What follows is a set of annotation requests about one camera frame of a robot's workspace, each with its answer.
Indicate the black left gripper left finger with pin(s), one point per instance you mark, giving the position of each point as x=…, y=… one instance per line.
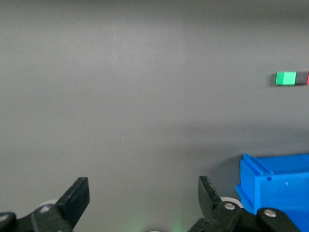
x=72, y=200

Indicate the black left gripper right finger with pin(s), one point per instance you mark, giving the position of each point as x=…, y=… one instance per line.
x=212, y=205

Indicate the small green cube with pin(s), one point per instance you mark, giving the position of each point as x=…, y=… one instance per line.
x=286, y=78

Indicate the small black cube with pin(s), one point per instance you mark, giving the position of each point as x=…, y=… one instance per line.
x=301, y=78

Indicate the blue plastic storage bin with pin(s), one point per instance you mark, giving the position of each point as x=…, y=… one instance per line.
x=285, y=183

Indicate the dark grey table mat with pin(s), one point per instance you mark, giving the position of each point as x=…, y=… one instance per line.
x=120, y=96

